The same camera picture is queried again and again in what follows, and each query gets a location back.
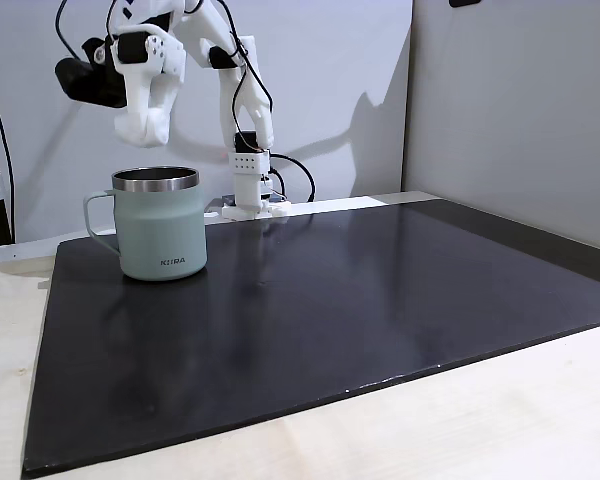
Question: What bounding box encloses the sage green steel mug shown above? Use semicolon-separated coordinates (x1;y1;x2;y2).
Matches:
83;166;209;283

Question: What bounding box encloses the black rubber mat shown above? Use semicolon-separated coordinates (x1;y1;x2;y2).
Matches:
20;197;600;479

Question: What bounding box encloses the black camera box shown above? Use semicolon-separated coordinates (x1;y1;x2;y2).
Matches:
54;37;129;109

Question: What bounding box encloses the black camera cable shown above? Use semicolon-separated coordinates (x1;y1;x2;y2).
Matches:
55;0;82;59

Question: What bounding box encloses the black power cable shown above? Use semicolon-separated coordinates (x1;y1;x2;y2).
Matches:
269;153;316;204

